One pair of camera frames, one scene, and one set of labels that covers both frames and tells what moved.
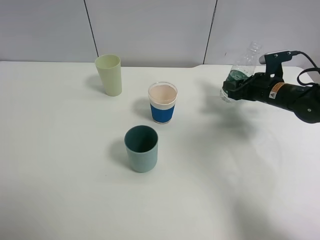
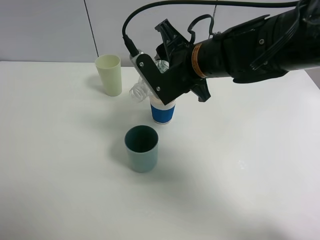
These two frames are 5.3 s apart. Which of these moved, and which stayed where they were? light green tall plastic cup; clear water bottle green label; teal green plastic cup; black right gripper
Moved: clear water bottle green label; black right gripper
Stayed: teal green plastic cup; light green tall plastic cup
